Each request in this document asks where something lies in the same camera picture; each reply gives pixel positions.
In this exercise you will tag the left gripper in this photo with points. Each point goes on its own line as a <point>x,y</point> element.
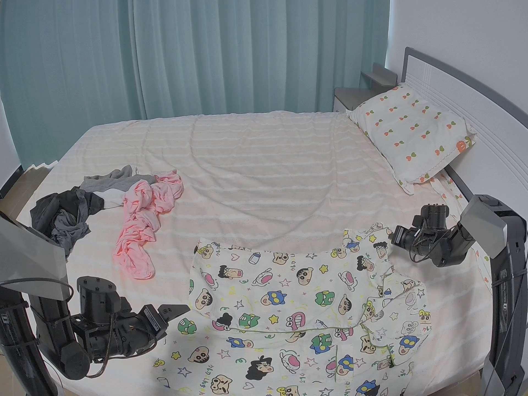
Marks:
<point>136,332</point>

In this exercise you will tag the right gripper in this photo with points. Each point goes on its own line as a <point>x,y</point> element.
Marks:
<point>405,237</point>

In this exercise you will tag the white printed pyjama top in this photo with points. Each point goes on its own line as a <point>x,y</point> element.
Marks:
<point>288,303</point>

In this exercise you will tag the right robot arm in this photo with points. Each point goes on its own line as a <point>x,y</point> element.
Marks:
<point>482,225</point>

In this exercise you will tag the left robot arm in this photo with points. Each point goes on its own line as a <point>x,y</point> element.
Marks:
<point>53,324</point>

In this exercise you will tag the bed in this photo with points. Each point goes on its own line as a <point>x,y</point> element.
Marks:
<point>268,171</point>

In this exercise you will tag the pink garment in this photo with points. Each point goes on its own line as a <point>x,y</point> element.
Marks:
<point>138,229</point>

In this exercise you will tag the white printed pillow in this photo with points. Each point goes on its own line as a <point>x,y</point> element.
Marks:
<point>412,134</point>

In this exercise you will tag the light grey white garment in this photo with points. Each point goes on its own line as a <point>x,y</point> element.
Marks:
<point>107,182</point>

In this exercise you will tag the grey bedside table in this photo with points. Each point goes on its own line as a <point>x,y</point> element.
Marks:
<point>359,95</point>

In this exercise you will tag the black garment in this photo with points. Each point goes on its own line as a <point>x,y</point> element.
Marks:
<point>45,208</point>

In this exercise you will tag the blue-green curtain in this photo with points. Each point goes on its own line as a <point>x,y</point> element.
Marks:
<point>206,48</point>

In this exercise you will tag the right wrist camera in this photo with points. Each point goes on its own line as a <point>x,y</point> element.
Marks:
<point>417,222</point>

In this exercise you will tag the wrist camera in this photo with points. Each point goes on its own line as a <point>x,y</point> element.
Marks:
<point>417,222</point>
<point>121,305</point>

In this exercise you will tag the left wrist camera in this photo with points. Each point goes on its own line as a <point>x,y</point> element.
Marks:
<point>121,305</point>

